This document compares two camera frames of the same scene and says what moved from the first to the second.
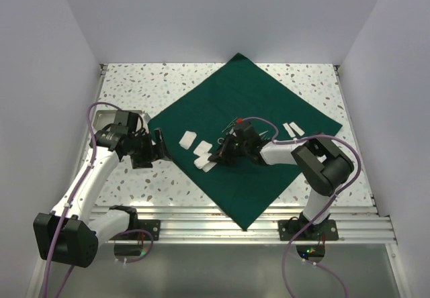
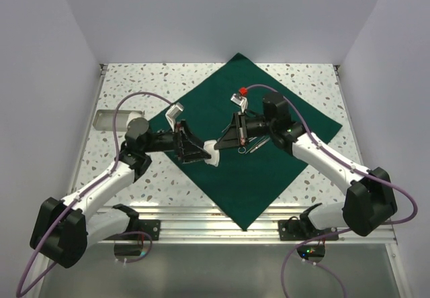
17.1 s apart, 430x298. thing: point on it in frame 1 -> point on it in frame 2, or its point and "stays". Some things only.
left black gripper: x=154 y=152 -> x=187 y=143
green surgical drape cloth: x=193 y=125 stays
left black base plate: x=152 y=225 stays
